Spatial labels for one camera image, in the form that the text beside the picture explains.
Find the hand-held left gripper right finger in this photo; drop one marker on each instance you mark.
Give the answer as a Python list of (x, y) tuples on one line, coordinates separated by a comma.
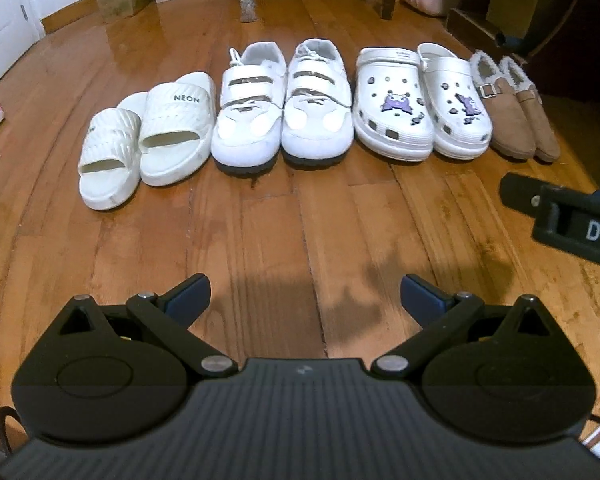
[(420, 297)]

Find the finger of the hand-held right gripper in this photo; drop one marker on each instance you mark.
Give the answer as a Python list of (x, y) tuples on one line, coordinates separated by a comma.
[(520, 195)]

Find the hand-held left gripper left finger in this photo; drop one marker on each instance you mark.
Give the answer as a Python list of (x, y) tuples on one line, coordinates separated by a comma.
[(190, 295)]

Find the tan fur-lined shoe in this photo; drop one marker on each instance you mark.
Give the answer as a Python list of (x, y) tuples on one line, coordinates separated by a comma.
[(512, 125), (542, 130)]

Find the white clog with charms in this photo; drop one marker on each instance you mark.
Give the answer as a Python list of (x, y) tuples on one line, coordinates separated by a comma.
[(380, 127), (455, 80)]

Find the white velcro sneaker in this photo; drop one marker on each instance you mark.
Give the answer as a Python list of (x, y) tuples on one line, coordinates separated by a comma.
[(245, 130), (315, 130)]

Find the white ribbed slide sandal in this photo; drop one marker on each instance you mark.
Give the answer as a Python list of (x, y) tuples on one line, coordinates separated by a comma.
[(180, 120), (107, 135)]

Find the dark wooden cabinet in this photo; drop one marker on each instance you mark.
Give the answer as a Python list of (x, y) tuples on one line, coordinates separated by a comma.
[(580, 60)]

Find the open cardboard box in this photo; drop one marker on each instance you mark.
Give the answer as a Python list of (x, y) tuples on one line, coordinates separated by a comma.
[(520, 5)]

